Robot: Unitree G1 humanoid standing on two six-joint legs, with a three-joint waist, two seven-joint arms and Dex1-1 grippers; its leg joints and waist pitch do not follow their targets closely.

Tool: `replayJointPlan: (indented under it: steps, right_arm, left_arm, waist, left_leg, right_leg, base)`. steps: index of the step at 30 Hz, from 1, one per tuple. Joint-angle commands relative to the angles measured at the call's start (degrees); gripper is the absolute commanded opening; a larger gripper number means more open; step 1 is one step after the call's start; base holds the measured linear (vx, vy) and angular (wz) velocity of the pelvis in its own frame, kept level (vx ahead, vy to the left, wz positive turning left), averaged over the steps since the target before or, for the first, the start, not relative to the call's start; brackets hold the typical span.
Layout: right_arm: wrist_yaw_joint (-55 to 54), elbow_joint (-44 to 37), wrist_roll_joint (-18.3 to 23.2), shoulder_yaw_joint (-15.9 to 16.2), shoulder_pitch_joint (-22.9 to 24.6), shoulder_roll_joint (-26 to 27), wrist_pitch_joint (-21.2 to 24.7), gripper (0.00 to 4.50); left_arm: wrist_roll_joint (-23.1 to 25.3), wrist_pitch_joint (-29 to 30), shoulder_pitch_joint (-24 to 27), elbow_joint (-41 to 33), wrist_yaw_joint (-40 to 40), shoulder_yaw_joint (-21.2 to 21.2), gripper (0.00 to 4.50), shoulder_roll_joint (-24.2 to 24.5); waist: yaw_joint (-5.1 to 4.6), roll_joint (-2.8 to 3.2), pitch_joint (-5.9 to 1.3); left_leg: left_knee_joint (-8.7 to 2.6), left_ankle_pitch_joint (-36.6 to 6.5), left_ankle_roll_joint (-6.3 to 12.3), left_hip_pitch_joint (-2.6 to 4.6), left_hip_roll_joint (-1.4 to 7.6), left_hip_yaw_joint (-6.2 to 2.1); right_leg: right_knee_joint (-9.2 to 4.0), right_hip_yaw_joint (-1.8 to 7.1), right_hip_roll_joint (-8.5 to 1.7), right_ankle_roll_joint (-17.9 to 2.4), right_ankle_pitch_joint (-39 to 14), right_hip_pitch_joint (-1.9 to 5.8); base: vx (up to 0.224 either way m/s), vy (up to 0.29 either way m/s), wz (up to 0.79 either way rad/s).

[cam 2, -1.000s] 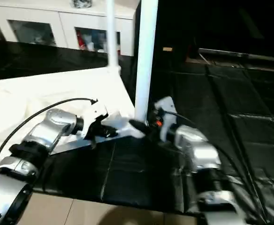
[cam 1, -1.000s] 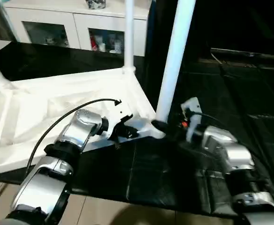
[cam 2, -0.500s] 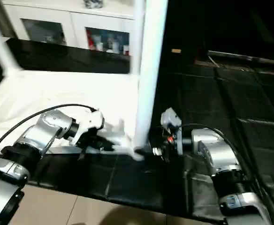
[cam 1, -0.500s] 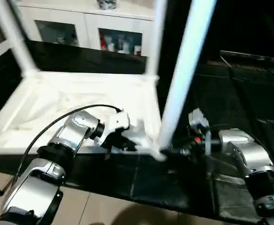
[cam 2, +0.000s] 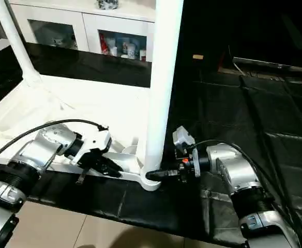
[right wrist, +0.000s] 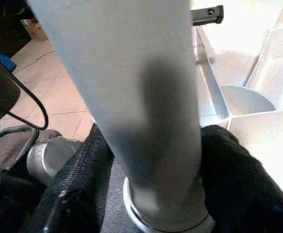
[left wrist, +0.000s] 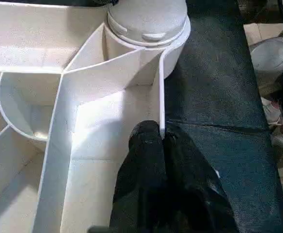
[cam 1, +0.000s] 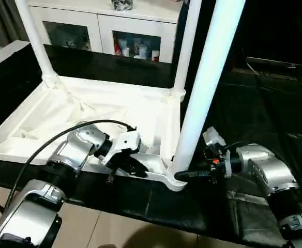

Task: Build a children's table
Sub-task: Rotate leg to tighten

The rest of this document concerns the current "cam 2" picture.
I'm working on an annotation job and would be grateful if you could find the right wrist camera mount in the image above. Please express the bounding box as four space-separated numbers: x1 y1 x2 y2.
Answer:
172 126 196 151

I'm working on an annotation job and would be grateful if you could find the white glass-door cabinet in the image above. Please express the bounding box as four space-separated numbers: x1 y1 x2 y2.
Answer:
9 0 157 63

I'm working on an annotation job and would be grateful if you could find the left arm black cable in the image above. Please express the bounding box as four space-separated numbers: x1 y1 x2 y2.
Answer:
0 119 109 171

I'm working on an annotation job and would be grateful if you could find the white plastic table leg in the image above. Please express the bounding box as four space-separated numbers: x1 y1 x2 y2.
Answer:
143 0 184 181
0 0 42 86

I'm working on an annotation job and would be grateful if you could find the black work mat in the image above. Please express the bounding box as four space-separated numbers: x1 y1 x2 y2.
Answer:
0 42 302 246

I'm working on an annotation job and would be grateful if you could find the long black bar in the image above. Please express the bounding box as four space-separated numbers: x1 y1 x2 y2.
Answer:
233 56 302 72

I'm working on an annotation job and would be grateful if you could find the silver crumpled object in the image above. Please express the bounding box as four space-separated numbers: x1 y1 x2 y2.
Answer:
98 0 119 10

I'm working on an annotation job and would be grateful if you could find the white compartment tray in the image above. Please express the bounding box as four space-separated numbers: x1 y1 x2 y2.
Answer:
0 75 164 192

